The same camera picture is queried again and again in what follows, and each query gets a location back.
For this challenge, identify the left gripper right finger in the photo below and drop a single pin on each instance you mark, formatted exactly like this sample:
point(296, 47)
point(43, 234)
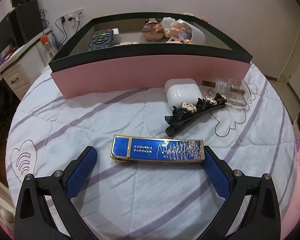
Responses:
point(261, 219)

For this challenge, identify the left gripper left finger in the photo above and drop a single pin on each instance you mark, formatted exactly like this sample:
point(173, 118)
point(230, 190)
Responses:
point(33, 219)

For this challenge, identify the blue gold cigarette box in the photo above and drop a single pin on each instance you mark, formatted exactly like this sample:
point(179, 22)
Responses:
point(164, 150)

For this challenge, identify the black flower hair clip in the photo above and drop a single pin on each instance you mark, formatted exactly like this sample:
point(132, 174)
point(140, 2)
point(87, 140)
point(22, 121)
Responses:
point(187, 113)

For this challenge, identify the pink winged doll figurine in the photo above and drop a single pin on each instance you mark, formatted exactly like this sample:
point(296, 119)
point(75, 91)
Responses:
point(179, 30)

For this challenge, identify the rose gold metal cup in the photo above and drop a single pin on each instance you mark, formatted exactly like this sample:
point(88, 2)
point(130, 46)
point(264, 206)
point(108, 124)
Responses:
point(152, 30)

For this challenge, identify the black tv remote control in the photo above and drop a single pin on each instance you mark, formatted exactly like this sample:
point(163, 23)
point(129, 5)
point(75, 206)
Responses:
point(101, 39)

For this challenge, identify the pink donut brick model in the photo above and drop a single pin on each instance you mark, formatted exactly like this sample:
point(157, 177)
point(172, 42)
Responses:
point(126, 43)

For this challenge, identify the pink pig doll figurine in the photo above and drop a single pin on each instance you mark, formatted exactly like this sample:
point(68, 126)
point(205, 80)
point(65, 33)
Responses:
point(179, 40)

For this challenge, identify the pink bed sheet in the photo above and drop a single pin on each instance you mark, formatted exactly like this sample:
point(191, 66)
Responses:
point(293, 213)

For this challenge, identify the white earbuds case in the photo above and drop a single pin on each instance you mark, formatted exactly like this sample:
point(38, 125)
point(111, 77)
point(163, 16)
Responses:
point(181, 90)

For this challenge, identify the white desk with drawers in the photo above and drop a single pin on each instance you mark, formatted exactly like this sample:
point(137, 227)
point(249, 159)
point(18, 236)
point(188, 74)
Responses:
point(25, 65)

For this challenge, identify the red-cap glass bottle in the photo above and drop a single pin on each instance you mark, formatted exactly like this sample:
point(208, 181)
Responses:
point(48, 46)

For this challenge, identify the black computer monitor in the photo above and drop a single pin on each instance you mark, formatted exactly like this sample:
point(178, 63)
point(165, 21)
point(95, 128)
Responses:
point(7, 32)

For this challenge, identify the pink black-rimmed storage box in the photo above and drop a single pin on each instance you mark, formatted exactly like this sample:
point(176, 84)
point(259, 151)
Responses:
point(77, 71)

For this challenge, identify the black computer tower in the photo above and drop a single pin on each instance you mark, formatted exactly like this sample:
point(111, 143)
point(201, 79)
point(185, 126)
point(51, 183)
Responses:
point(26, 22)

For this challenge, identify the wall power socket strip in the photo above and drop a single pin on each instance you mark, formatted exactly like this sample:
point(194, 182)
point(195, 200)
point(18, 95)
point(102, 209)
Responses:
point(75, 14)

